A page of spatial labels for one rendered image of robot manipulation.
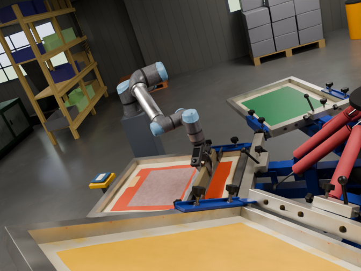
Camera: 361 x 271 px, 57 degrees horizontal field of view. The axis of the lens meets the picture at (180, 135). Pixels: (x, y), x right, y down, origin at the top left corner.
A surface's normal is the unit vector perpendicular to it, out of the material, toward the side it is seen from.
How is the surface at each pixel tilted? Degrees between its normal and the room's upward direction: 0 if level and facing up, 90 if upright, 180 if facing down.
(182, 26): 90
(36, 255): 32
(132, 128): 90
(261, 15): 90
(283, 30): 90
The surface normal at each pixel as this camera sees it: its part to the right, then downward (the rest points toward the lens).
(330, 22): -0.07, 0.43
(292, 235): -0.77, -0.07
